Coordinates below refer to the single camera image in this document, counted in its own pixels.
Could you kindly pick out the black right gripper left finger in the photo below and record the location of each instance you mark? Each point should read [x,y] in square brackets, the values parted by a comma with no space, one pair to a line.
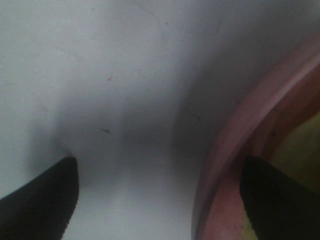
[42,208]

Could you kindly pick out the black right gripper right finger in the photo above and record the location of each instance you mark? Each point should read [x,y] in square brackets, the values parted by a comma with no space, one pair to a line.
[278,207]

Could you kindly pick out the pink round plate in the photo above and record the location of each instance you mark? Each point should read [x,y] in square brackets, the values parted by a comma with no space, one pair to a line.
[286,97]

